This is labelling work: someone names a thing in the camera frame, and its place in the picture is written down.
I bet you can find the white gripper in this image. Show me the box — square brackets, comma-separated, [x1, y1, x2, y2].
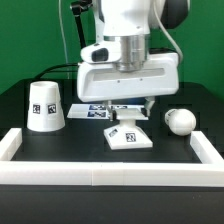
[77, 53, 179, 121]

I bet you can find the white lamp base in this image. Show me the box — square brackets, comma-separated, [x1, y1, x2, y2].
[104, 108, 153, 150]

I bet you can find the white lamp bulb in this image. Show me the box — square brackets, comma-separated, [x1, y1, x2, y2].
[164, 109, 196, 136]

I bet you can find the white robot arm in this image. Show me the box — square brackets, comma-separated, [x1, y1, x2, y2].
[77, 0, 190, 120]

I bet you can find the white lamp shade cone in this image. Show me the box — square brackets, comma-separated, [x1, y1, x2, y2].
[27, 81, 65, 132]

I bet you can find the white flat marker plate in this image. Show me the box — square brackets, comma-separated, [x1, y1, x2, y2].
[67, 104, 143, 120]

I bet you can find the white U-shaped fence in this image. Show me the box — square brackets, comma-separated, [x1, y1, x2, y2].
[0, 128, 224, 187]

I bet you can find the black cable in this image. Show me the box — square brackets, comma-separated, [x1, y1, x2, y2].
[31, 62, 81, 82]

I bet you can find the black camera stand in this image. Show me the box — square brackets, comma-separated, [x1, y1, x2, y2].
[70, 0, 92, 49]

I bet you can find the white cable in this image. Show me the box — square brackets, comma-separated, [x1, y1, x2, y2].
[58, 0, 71, 80]

